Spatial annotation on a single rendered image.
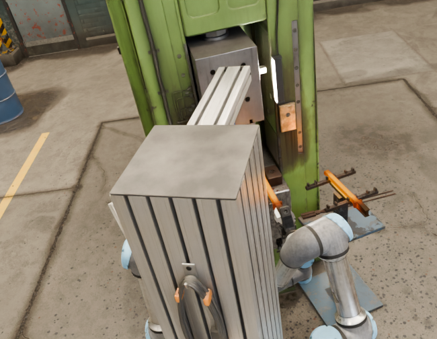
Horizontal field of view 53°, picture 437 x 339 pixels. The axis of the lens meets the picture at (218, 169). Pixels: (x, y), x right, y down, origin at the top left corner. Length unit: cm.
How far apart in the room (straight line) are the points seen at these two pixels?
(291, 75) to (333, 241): 111
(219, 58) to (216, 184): 135
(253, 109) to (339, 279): 100
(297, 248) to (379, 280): 179
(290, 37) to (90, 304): 234
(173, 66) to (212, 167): 142
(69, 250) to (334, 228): 281
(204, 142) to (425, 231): 290
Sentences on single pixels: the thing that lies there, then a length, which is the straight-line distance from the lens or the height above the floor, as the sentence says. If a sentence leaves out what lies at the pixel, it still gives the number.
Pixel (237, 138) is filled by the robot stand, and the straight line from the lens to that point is 91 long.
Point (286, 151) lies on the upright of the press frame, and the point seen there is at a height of 104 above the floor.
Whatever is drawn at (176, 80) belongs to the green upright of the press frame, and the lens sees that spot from 224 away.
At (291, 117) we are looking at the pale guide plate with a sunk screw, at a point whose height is 127.
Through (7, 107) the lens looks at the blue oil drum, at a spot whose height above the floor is 19.
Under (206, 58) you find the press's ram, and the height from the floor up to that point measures 176.
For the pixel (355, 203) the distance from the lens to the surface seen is 237.
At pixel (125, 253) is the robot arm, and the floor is 144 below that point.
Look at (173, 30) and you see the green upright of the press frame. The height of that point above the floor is 187.
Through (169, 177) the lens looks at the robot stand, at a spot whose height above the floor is 203.
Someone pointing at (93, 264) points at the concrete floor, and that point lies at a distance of 374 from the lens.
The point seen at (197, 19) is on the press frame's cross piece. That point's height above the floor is 190.
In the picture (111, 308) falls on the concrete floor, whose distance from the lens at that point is 338.
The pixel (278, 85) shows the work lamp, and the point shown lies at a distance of 235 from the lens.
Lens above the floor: 251
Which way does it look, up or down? 36 degrees down
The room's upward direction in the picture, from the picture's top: 11 degrees counter-clockwise
